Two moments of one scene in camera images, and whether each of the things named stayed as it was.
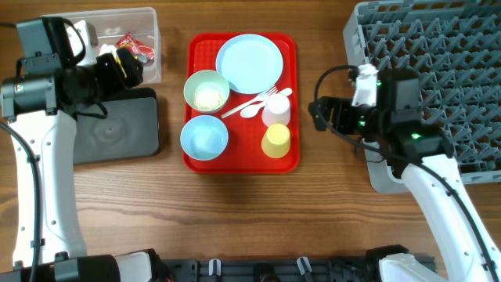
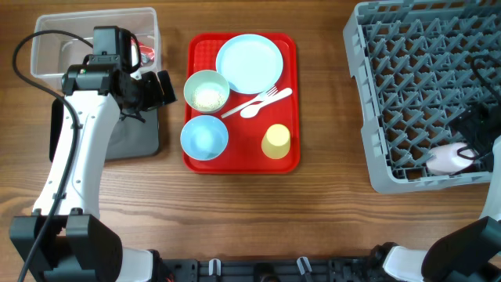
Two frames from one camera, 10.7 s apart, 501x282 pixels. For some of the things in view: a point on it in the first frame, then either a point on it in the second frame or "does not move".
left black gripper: [117, 81] → [156, 98]
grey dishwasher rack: [455, 48] does not move
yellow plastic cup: [276, 141] does not move
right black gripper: [343, 106] → [466, 121]
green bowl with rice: [206, 91] does not move
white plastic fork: [258, 99] does not move
